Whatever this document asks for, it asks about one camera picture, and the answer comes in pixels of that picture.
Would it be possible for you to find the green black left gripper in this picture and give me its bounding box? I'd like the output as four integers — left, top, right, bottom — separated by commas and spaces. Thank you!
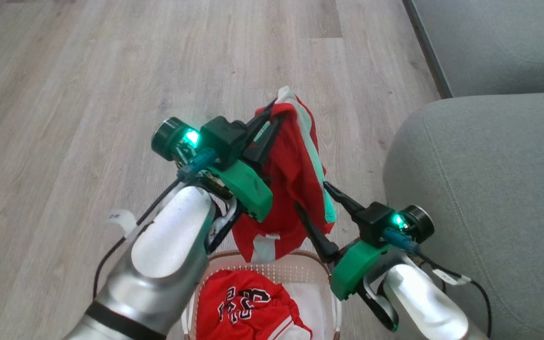
200, 99, 283, 222

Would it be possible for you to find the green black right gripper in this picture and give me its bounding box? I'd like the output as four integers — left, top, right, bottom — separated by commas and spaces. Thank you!
294, 181, 396, 301

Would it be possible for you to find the red garment with mint stripes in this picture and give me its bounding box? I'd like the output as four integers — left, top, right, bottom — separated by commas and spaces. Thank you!
231, 86, 337, 264

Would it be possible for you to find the white perforated laundry basket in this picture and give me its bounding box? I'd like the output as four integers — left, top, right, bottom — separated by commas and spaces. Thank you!
180, 250, 343, 340

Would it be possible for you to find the white cloth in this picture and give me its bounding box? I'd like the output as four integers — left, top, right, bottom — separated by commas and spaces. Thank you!
282, 282, 328, 340

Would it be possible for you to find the red jersey with black print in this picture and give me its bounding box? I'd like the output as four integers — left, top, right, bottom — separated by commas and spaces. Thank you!
196, 269, 313, 340

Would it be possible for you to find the grey fabric sofa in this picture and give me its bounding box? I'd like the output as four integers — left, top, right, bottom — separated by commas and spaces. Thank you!
402, 0, 544, 340

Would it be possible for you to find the black looped cable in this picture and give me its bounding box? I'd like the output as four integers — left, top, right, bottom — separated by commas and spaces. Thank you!
205, 197, 244, 254
357, 276, 399, 332

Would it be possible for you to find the white cable tag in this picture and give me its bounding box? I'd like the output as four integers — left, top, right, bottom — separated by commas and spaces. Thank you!
432, 268, 471, 287
108, 209, 138, 239

